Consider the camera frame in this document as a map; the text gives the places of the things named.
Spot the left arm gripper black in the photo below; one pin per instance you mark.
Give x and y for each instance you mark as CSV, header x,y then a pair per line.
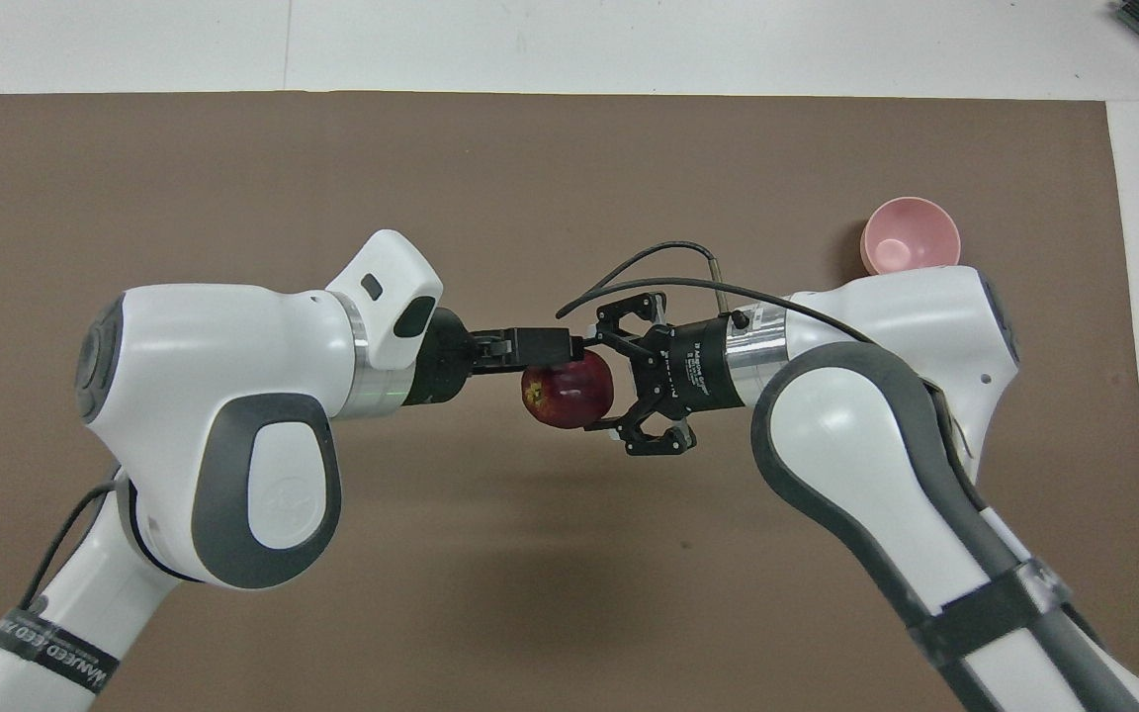
x,y
446,356

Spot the right arm gripper black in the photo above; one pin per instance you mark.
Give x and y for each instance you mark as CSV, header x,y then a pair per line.
x,y
693,366

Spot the dark red apple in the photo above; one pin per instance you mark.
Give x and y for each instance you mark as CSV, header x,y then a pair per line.
x,y
574,396

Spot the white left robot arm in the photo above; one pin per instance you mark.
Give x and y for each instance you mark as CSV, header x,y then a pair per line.
x,y
214,376

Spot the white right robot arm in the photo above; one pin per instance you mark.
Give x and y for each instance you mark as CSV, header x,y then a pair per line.
x,y
856,445

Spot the pink bowl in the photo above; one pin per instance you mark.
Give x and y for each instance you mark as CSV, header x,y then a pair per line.
x,y
911,237

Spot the brown cardboard table mat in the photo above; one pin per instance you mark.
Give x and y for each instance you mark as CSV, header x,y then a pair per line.
x,y
530,574

